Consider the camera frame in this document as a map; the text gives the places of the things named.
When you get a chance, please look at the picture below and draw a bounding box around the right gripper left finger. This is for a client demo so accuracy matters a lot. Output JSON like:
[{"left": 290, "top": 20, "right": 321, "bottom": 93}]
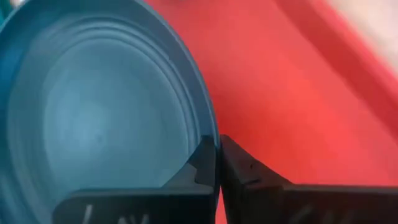
[{"left": 51, "top": 135, "right": 219, "bottom": 224}]

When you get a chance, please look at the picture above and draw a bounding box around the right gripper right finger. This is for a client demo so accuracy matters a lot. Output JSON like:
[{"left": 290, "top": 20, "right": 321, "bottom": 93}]
[{"left": 220, "top": 134, "right": 398, "bottom": 224}]

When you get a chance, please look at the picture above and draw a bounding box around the red plastic tray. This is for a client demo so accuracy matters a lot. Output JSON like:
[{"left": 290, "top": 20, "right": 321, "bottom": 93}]
[{"left": 142, "top": 0, "right": 398, "bottom": 224}]

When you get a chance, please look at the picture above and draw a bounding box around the dark round plate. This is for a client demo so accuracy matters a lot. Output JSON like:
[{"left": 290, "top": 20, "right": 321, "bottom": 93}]
[{"left": 0, "top": 0, "right": 221, "bottom": 224}]

